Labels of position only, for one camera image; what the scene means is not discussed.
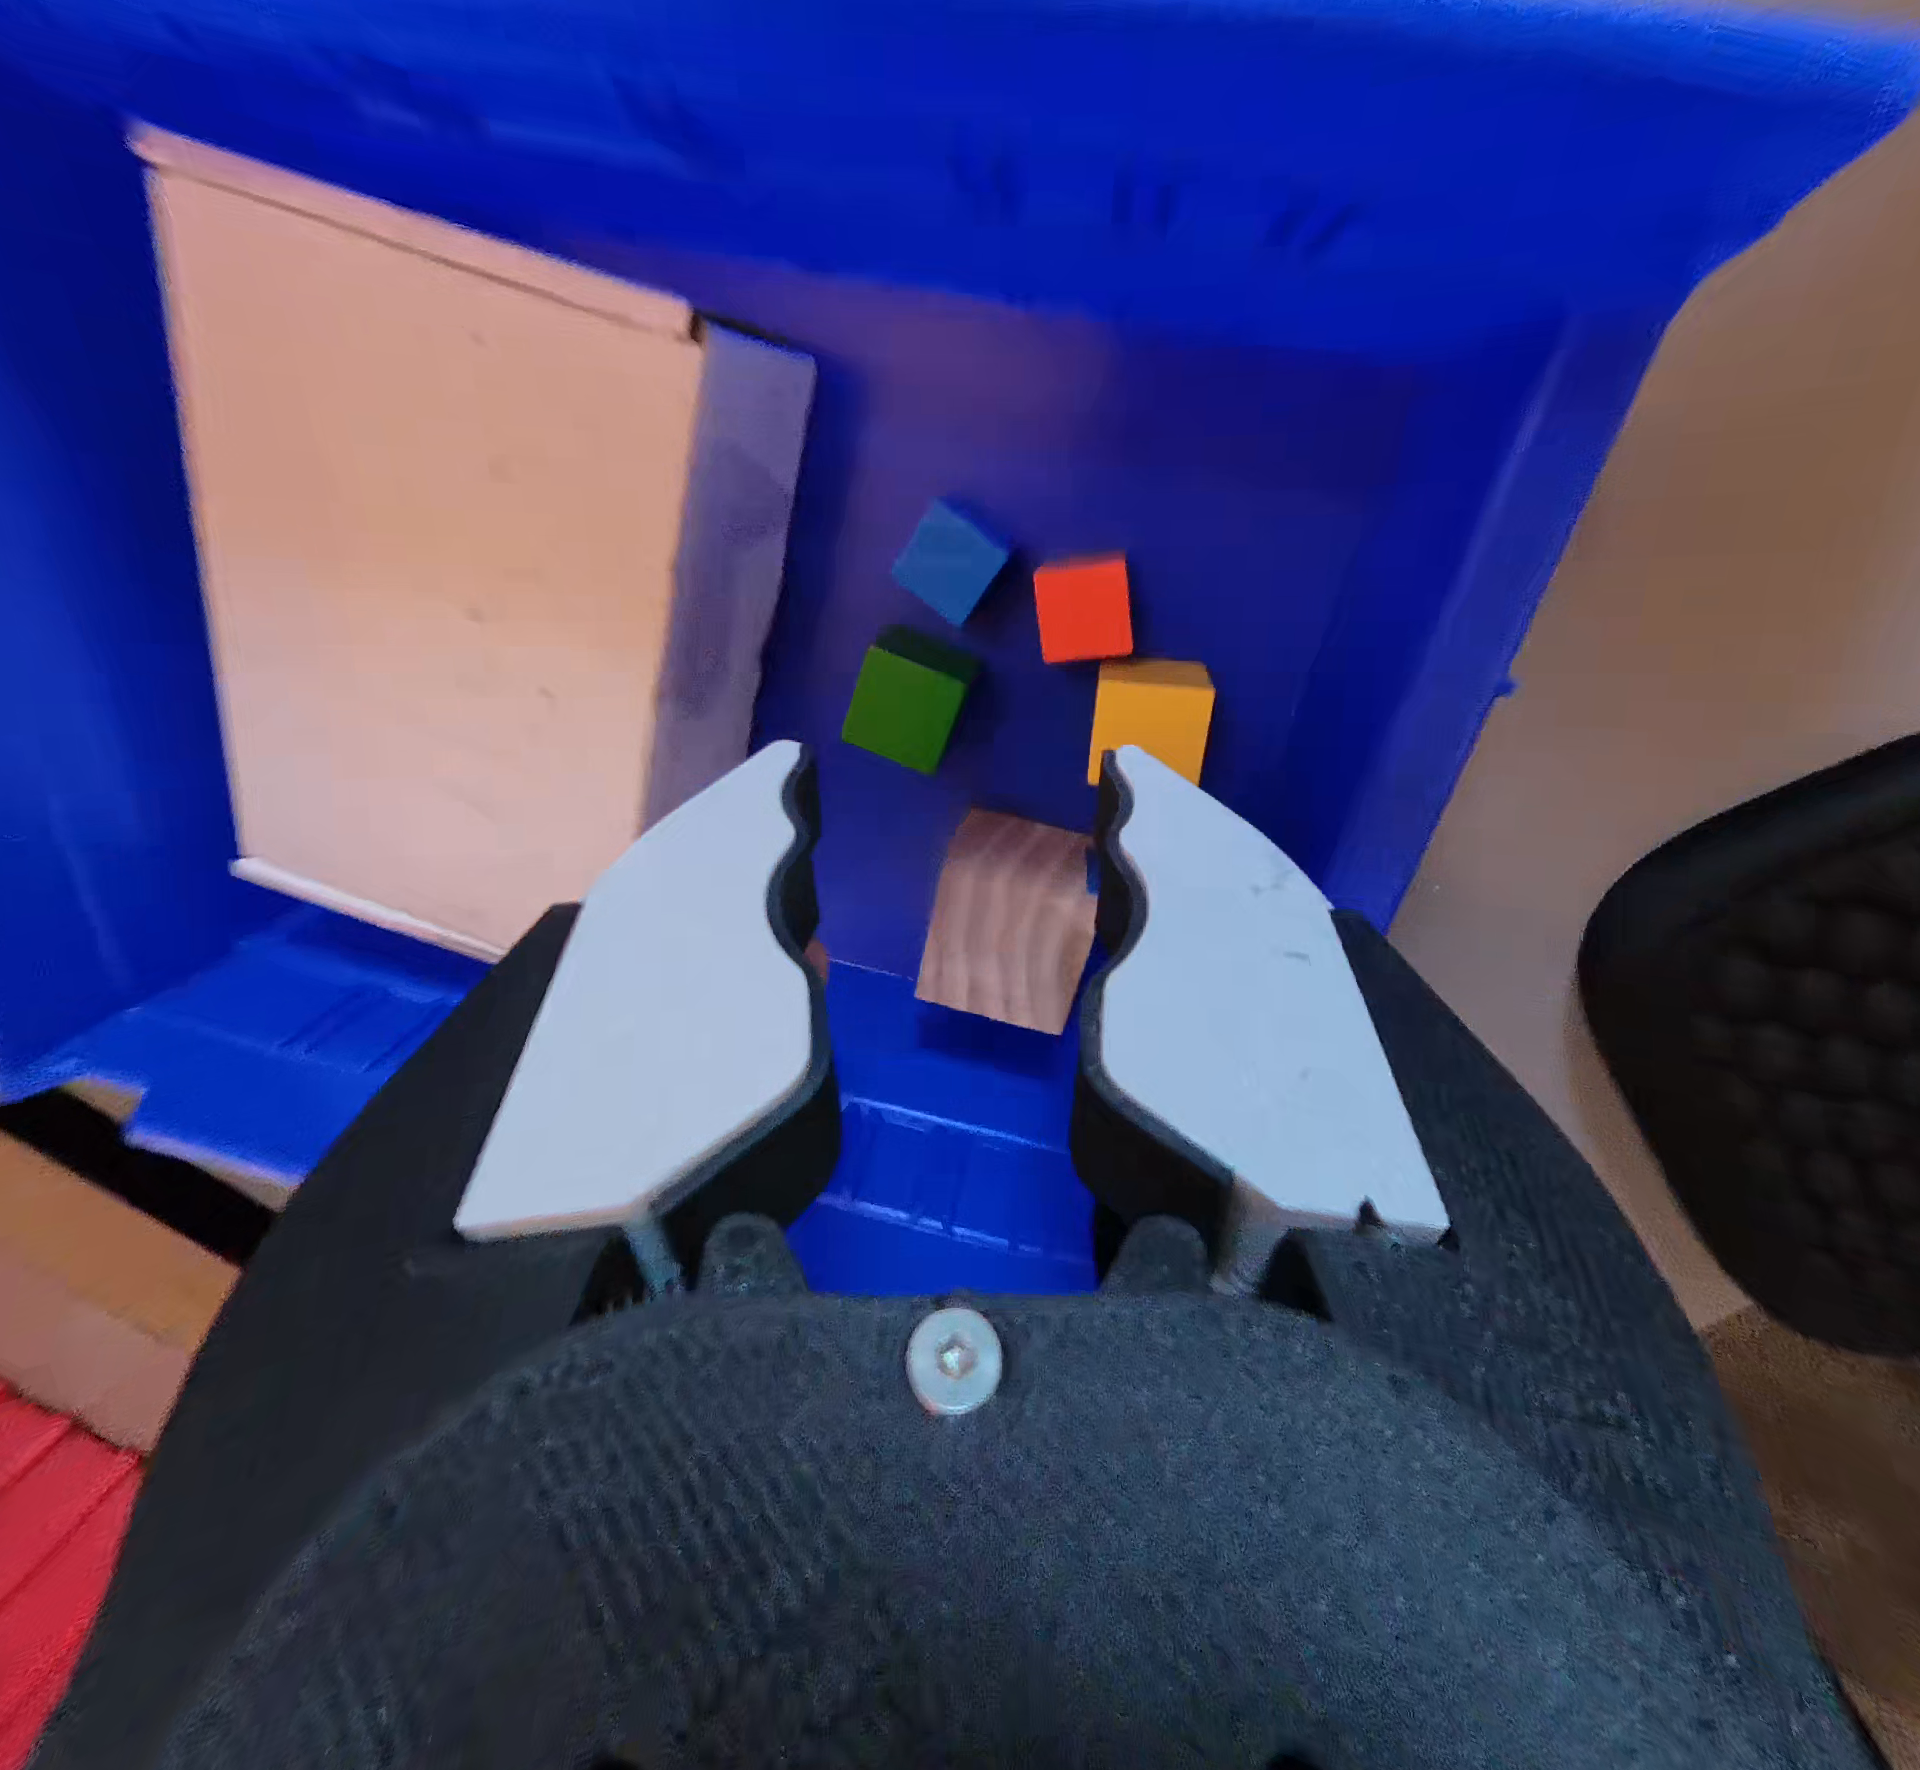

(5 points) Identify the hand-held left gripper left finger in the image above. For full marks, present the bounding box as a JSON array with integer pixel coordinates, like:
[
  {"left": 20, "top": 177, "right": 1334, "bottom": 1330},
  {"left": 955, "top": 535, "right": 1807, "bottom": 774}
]
[{"left": 454, "top": 740, "right": 841, "bottom": 1299}]

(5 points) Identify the brown cardboard piece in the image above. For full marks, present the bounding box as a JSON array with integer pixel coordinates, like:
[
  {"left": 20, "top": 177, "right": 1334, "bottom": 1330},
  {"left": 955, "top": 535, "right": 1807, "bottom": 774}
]
[{"left": 0, "top": 1126, "right": 243, "bottom": 1452}]

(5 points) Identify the plain wooden cube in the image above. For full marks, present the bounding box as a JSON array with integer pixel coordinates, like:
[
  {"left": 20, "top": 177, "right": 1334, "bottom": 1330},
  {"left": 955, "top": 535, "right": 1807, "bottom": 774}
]
[{"left": 913, "top": 810, "right": 1105, "bottom": 1036}]

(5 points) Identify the red cube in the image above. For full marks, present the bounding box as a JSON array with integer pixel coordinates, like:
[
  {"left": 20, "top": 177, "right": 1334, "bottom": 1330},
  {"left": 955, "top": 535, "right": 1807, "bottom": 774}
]
[{"left": 1031, "top": 552, "right": 1135, "bottom": 665}]

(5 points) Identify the red ribbed object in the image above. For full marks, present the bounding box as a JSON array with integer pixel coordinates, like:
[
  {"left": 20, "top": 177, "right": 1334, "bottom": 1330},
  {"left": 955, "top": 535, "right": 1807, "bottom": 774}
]
[{"left": 0, "top": 1380, "right": 146, "bottom": 1761}]

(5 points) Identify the black textured object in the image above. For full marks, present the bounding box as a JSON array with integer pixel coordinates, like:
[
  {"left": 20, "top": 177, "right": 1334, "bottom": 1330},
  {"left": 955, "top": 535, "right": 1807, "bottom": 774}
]
[{"left": 1574, "top": 734, "right": 1920, "bottom": 1357}]

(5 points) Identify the white cardboard box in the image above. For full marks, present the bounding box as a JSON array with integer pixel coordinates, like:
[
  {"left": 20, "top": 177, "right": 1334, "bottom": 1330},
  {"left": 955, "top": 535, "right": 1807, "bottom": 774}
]
[{"left": 129, "top": 120, "right": 819, "bottom": 964}]

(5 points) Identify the blue plastic bin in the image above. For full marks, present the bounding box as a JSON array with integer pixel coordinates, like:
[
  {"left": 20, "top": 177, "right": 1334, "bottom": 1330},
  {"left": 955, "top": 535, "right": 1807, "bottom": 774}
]
[{"left": 0, "top": 0, "right": 1920, "bottom": 1299}]

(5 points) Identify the blue cube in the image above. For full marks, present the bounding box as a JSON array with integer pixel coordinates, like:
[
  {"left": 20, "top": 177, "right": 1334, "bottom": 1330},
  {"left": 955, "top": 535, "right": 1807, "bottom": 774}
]
[{"left": 892, "top": 498, "right": 1014, "bottom": 626}]

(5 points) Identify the yellow cube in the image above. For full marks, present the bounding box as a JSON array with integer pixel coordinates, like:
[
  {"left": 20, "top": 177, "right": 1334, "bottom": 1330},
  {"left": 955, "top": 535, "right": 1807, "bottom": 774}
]
[{"left": 1086, "top": 661, "right": 1217, "bottom": 790}]

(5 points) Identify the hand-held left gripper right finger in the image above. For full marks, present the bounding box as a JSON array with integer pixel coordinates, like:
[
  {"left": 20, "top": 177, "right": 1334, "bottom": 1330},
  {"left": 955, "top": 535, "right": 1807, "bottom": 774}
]
[{"left": 1069, "top": 743, "right": 1452, "bottom": 1294}]

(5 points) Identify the green cube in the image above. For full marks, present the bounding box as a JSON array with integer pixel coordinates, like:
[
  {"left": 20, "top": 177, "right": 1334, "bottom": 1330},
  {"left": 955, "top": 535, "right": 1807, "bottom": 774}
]
[{"left": 838, "top": 624, "right": 980, "bottom": 776}]

